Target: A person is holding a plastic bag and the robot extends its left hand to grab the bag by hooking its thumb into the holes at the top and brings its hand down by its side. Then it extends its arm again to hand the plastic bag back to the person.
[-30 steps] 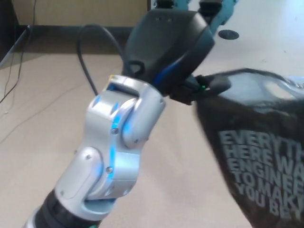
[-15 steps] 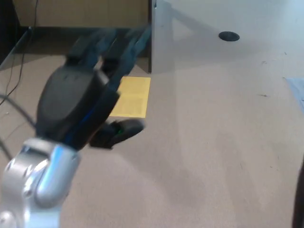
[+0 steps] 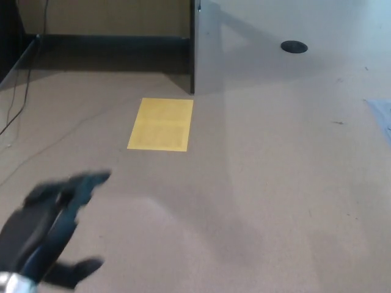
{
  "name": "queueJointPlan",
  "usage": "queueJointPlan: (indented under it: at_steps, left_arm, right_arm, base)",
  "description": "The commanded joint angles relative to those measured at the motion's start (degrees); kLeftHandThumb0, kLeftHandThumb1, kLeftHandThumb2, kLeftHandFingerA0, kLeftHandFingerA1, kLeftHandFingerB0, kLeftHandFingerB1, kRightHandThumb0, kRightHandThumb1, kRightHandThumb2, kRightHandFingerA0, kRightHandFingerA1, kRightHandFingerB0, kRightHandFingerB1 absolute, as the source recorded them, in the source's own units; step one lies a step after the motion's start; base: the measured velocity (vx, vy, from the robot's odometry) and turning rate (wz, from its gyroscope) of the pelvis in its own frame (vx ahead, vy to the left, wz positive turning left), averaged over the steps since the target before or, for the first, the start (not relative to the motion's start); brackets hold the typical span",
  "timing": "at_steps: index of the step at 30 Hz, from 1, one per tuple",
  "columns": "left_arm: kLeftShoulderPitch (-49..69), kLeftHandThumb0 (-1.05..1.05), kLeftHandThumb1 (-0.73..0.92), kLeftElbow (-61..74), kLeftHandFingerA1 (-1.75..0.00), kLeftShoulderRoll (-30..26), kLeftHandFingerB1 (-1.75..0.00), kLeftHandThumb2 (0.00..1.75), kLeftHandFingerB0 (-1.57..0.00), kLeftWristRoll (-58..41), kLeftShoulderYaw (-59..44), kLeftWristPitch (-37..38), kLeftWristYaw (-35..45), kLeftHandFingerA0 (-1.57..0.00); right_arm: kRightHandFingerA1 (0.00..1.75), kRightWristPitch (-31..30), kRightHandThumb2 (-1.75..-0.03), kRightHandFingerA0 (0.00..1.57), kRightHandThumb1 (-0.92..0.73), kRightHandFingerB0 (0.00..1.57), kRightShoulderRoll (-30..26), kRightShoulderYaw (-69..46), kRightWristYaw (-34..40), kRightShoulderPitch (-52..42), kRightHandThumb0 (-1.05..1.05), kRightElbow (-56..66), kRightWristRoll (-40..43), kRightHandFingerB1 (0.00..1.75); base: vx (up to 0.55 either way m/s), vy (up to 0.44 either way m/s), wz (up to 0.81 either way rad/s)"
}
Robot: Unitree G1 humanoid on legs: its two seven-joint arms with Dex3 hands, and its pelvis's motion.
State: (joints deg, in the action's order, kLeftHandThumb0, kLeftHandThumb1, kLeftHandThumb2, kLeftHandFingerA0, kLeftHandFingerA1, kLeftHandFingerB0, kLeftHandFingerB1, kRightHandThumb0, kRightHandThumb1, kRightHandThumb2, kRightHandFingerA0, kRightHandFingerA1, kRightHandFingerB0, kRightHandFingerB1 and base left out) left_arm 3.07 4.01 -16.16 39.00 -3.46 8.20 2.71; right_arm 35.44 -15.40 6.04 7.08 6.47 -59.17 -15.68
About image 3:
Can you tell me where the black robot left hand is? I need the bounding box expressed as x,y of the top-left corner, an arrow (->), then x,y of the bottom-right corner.
0,170 -> 112,289

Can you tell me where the yellow paper sheet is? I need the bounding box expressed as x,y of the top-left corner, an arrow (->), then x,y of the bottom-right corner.
126,97 -> 194,153

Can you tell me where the dark cabinet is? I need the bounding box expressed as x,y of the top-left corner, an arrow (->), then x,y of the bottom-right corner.
0,0 -> 41,92

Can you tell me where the grey desk side panel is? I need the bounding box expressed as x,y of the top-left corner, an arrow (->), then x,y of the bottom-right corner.
189,0 -> 226,95

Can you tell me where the black round desk grommet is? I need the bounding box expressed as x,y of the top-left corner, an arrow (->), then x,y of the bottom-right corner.
280,40 -> 309,54

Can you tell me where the thin grey floor cable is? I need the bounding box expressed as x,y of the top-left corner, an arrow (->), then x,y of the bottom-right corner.
0,100 -> 143,187

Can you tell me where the thin black cable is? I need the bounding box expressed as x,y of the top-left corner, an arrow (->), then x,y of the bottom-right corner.
4,73 -> 20,126

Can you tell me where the dark wall baseboard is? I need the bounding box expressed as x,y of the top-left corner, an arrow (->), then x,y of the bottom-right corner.
26,34 -> 191,55

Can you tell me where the black power cable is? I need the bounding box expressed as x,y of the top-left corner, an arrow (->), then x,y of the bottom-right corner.
0,0 -> 49,136

